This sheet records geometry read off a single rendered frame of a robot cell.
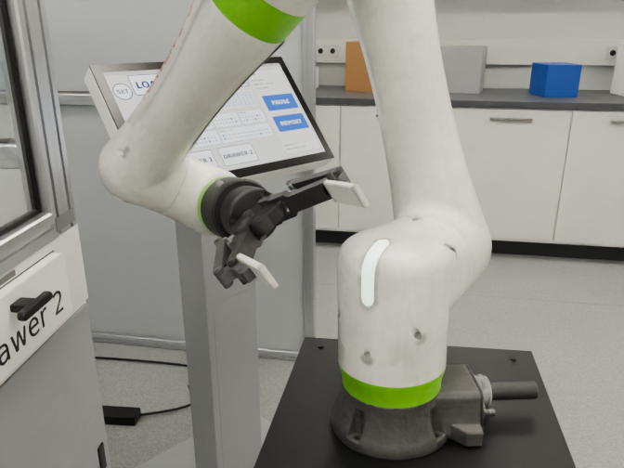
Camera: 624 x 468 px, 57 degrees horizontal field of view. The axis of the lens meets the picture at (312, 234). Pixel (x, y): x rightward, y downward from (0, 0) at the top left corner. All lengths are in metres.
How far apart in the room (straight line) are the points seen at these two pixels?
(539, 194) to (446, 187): 2.70
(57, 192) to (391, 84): 0.57
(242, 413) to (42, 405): 0.76
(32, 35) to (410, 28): 0.56
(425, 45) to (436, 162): 0.14
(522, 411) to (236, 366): 0.94
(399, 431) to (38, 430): 0.59
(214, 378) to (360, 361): 0.93
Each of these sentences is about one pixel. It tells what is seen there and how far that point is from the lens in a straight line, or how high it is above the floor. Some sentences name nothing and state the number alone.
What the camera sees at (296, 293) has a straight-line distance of 2.24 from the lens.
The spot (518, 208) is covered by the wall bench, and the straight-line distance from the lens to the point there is 3.45.
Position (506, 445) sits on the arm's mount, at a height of 0.81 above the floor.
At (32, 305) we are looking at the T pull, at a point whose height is 0.91.
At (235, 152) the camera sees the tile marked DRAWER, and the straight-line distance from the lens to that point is 1.30.
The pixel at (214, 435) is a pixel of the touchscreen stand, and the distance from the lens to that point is 1.66.
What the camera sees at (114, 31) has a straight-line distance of 2.24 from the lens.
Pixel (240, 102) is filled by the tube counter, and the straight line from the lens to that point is 1.39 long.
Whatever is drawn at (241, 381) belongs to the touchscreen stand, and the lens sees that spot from 1.63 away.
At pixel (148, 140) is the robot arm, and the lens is 0.81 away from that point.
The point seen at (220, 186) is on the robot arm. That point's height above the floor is 1.06.
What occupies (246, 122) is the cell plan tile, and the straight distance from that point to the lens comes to 1.36.
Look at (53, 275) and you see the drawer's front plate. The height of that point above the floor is 0.90.
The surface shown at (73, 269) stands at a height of 0.87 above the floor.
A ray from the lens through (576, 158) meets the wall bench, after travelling 3.43.
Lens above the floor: 1.27
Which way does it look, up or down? 20 degrees down
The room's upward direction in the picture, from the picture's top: straight up
